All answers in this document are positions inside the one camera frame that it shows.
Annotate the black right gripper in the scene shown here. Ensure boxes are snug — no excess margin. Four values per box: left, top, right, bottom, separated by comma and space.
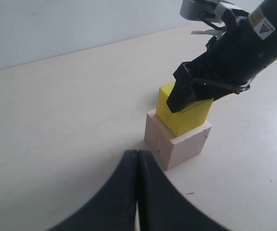
166, 12, 277, 113

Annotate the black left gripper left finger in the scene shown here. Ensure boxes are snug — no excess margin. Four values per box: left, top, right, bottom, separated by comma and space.
50, 150, 138, 231

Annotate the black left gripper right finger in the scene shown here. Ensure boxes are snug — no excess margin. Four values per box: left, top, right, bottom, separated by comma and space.
137, 150, 227, 231

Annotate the yellow painted cube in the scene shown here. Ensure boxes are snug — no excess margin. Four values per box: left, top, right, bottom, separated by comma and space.
156, 82, 213, 137

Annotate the large light wooden cube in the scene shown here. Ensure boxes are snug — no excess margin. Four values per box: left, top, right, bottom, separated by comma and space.
145, 110, 212, 171

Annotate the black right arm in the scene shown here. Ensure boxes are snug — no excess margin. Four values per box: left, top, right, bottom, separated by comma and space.
167, 0, 277, 113

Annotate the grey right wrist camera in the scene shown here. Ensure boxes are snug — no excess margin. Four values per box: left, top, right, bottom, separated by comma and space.
180, 0, 243, 23

